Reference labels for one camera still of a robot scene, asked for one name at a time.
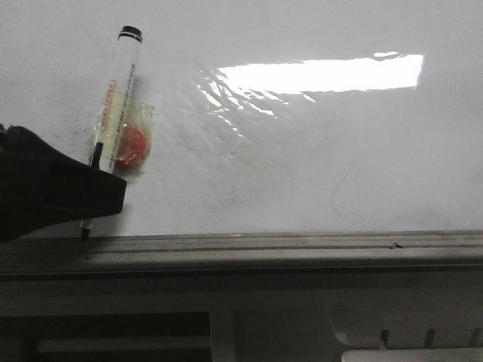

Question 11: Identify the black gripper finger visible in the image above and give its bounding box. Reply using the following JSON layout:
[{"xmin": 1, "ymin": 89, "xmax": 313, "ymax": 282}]
[{"xmin": 1, "ymin": 126, "xmax": 127, "ymax": 242}]

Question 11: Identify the white black whiteboard marker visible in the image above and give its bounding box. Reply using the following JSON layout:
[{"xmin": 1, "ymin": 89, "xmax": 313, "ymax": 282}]
[{"xmin": 80, "ymin": 25, "xmax": 144, "ymax": 241}]

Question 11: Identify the red round magnet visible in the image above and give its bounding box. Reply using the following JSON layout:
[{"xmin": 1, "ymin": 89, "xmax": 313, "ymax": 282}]
[{"xmin": 115, "ymin": 124, "xmax": 146, "ymax": 168}]

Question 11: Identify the white whiteboard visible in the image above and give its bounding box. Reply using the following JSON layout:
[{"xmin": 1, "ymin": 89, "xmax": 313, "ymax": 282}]
[{"xmin": 1, "ymin": 1, "xmax": 482, "ymax": 237}]

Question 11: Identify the white plastic base panel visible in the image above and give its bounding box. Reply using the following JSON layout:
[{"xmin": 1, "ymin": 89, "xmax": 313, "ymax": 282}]
[{"xmin": 1, "ymin": 270, "xmax": 482, "ymax": 361}]

